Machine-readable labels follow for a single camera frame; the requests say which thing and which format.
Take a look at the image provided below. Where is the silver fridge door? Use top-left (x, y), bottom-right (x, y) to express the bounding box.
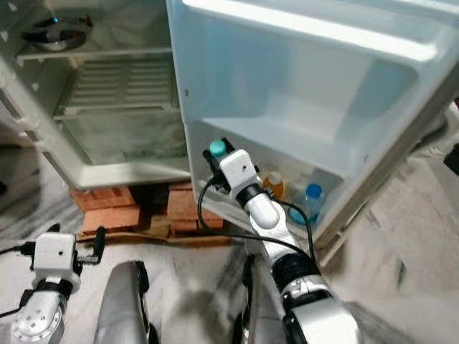
top-left (166, 0), bottom-right (459, 249)

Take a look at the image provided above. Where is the white slatted fridge shelf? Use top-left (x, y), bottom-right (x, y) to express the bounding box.
top-left (53, 57), bottom-right (179, 120)

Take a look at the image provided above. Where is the white flat fridge shelf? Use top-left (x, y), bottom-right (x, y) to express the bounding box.
top-left (14, 43), bottom-right (176, 65)

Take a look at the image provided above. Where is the silver fridge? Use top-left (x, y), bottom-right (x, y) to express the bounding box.
top-left (0, 0), bottom-right (459, 249)

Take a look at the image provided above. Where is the grey left robot leg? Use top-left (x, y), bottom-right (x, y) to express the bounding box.
top-left (97, 259), bottom-right (156, 344)

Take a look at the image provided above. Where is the grey robot leg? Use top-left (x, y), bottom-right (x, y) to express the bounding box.
top-left (232, 254), bottom-right (292, 344)
top-left (97, 259), bottom-right (156, 344)

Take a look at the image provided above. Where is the clear crisper cover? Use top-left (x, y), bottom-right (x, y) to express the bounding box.
top-left (59, 111), bottom-right (187, 168)

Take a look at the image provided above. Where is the blue cap bottle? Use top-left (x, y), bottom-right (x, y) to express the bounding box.
top-left (290, 183), bottom-right (325, 226)

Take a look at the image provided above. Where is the grey right robot leg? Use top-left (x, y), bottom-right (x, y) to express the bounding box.
top-left (232, 254), bottom-right (292, 344)

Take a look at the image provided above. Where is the metal bowl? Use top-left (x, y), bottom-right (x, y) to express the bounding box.
top-left (20, 14), bottom-right (94, 52)

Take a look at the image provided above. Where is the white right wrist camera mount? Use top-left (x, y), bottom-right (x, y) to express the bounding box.
top-left (219, 148), bottom-right (260, 191)

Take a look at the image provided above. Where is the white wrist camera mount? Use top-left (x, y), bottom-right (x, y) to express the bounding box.
top-left (219, 148), bottom-right (260, 191)
top-left (32, 233), bottom-right (79, 277)

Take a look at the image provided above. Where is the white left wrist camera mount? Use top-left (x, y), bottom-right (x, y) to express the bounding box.
top-left (32, 233), bottom-right (79, 277)

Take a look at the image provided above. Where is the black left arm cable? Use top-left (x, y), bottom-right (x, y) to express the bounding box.
top-left (0, 242), bottom-right (37, 320)

